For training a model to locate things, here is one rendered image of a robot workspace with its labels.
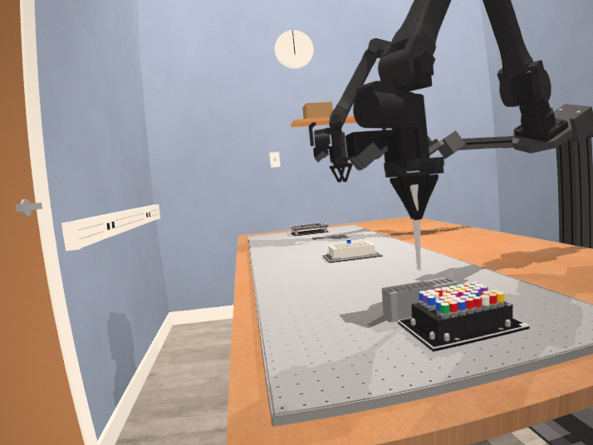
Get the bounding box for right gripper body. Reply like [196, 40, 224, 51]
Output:
[330, 144, 349, 165]

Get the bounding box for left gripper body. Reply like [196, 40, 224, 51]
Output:
[384, 125, 444, 178]

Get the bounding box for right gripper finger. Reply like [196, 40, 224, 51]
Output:
[336, 163, 352, 182]
[330, 165, 345, 183]

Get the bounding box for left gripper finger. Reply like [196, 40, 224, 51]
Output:
[397, 174, 439, 220]
[390, 178, 425, 220]

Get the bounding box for cream grid rack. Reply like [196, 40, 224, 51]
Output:
[328, 241, 375, 258]

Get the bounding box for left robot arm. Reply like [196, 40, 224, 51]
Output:
[346, 0, 568, 170]

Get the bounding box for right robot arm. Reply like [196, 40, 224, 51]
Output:
[313, 38, 391, 162]

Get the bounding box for black vial rack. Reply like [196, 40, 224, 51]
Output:
[411, 301, 512, 341]

